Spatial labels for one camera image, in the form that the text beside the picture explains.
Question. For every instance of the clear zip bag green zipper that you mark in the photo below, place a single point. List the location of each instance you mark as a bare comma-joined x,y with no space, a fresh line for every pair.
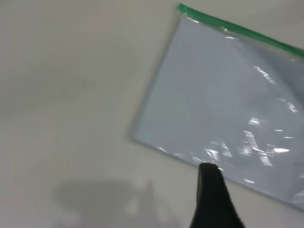
213,95

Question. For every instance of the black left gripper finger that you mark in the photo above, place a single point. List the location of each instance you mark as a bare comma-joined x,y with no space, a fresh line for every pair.
211,197

